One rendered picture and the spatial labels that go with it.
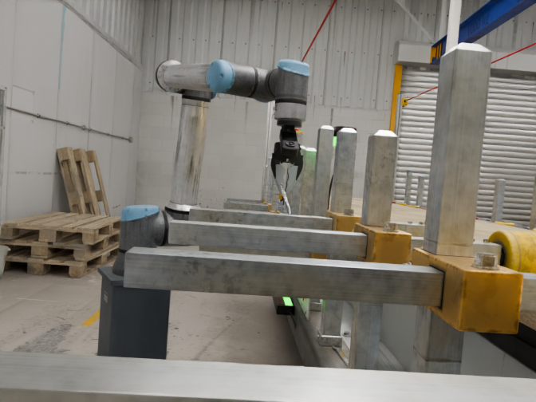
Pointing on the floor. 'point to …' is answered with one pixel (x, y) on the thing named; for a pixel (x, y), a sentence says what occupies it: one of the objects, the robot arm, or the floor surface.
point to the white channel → (453, 24)
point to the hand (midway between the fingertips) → (284, 191)
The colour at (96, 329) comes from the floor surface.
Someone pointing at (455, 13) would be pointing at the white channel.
